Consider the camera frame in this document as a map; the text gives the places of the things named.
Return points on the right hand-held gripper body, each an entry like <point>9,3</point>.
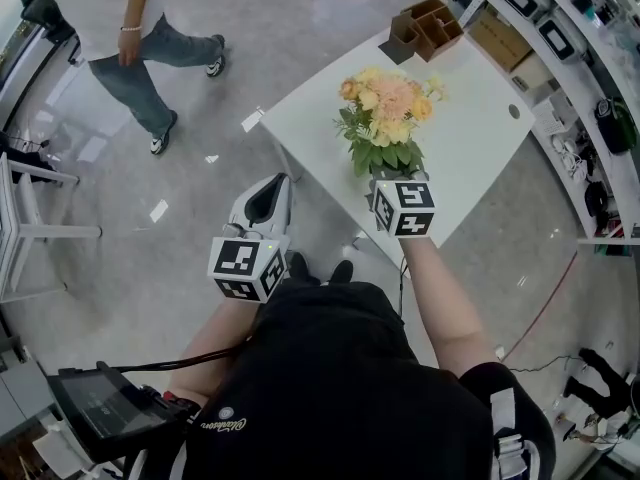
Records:
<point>405,208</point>

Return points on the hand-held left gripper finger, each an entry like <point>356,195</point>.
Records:
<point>286,213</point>
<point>239,213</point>

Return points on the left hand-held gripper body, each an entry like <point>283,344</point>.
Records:
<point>237,260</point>

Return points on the yellow and peach flowers bouquet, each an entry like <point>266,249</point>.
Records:
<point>395,103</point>

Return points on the person's left forearm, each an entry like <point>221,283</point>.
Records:
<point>210,348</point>

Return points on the person's right forearm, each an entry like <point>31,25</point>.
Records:
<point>440,308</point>

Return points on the person's left black shoe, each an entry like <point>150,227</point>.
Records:
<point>299,268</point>

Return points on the person's black shoe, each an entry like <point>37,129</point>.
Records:
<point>342,272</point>
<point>299,268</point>

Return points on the white table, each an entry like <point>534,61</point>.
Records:
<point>475,133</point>

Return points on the person's right black shoe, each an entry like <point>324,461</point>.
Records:
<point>342,272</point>

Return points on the dark brown pen box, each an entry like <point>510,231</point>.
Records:
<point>400,38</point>

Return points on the white plastic basket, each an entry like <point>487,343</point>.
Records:
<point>549,118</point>

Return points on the wooden compartment organizer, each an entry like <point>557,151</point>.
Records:
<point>440,33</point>

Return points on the person's black shirt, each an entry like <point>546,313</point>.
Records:
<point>325,378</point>

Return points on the bundle of white chargers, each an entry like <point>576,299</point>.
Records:
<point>570,160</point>

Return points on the brown cardboard box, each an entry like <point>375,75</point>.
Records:
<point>500,40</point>

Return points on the small black pouch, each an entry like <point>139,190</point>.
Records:
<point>596,199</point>

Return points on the black tablet screen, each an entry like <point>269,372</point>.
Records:
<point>110,408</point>

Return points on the white shelving unit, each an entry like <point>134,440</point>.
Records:
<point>617,183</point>

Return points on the black and green bag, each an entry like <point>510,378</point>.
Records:
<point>612,128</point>

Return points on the black mesh office chair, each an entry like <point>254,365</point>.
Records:
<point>45,13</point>

